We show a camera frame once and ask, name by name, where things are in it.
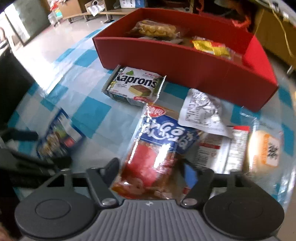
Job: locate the red blue shrimp snack packet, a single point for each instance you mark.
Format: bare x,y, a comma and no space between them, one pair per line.
159,142

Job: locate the white sachet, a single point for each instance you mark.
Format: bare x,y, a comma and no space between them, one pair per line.
202,112

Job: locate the orange plastic bag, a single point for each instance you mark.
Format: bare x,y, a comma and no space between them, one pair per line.
238,12

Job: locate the waffle snack packet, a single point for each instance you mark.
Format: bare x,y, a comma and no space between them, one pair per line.
153,29

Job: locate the blue coconut snack packet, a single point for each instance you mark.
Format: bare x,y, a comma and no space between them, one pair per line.
61,137

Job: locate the red cardboard box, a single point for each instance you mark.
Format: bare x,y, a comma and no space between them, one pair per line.
251,83

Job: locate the Kaprons wafer packet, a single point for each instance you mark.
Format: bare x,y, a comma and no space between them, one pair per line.
134,86

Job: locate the red yellow snack packet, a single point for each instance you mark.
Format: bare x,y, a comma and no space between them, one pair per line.
215,48

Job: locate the blue white checkered cloth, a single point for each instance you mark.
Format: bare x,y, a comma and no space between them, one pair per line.
68,75

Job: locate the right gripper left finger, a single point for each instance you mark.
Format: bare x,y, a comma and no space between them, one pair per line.
99,180

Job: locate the clear bun packet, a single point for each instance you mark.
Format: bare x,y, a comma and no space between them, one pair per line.
264,147

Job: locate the white red barcode packet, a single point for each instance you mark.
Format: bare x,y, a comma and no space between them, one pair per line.
218,153

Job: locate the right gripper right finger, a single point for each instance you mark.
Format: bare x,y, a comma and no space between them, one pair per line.
198,194

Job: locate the white blue cardboard box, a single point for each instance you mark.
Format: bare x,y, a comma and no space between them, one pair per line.
133,3

